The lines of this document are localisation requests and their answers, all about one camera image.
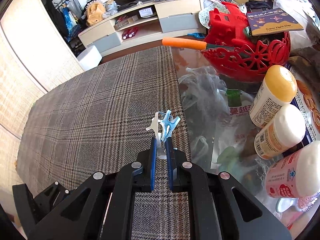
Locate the yellow cap white bottle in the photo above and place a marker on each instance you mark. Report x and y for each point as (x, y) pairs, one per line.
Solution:
(278, 89)

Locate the white stool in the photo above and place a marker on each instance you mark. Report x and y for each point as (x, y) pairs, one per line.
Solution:
(89, 58)

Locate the blue cookie tin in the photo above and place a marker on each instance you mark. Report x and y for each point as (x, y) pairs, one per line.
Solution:
(305, 100)

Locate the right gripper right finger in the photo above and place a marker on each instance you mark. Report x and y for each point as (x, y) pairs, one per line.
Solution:
(219, 206)

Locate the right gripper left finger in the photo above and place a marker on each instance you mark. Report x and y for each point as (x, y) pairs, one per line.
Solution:
(99, 208)

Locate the bamboo folding screen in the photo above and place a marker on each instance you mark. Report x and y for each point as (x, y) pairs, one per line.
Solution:
(34, 60)

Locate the orange handled tool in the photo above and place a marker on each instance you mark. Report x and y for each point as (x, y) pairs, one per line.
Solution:
(184, 43)

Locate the grey plaid tablecloth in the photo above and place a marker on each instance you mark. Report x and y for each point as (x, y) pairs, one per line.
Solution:
(98, 120)

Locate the white cap cream bottle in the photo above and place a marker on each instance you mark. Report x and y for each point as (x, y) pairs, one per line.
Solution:
(285, 130)

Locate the pink hairbrush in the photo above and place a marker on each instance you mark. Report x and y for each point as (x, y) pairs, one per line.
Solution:
(300, 204)

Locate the black coat rack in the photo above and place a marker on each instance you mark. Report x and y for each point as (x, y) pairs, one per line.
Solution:
(66, 16)

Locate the blue white plastic clips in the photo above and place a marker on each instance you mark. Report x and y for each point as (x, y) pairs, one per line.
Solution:
(163, 125)

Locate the pink label white bottle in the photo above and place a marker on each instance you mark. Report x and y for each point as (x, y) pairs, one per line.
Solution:
(296, 175)

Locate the purple clay book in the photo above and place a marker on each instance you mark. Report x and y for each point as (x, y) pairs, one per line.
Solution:
(271, 21)

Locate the beige TV cabinet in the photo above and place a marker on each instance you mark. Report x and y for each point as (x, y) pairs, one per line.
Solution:
(173, 18)

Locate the red plastic basket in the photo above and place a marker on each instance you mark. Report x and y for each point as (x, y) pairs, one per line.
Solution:
(234, 54)

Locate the yellow plush toy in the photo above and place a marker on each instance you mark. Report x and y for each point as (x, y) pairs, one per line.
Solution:
(95, 13)

